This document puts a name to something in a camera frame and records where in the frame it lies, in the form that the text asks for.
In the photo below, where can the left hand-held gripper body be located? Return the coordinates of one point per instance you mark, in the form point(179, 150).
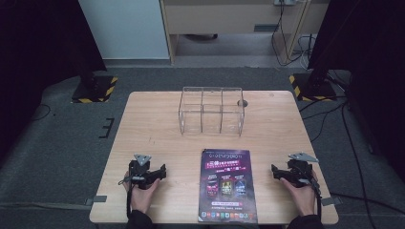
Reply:
point(139, 173)

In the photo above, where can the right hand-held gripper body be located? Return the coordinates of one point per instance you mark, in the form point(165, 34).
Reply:
point(299, 173)

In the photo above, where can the person's left hand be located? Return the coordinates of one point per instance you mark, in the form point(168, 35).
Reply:
point(140, 198)

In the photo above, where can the person's right hand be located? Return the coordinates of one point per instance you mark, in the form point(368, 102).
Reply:
point(304, 198)

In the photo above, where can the grey tape piece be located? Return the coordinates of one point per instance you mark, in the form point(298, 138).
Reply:
point(97, 199)
point(331, 201)

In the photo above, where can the purple printed magazine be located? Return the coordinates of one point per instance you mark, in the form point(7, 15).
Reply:
point(227, 186)

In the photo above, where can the grey round table grommet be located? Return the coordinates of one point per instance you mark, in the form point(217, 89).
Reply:
point(242, 103)

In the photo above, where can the clear acrylic divided box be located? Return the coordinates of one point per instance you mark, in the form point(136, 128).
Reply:
point(211, 111)

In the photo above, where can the black stand base striped edge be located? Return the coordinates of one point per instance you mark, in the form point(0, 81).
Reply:
point(313, 89)
point(94, 90)

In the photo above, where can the black curtain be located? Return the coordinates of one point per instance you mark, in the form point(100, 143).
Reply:
point(366, 47)
point(41, 44)

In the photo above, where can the white cabinet panel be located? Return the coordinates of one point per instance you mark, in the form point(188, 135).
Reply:
point(124, 28)

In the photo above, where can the light wooden desk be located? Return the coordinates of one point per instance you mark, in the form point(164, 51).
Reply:
point(229, 19)

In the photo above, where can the grey power strip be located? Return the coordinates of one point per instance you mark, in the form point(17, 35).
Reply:
point(284, 2)

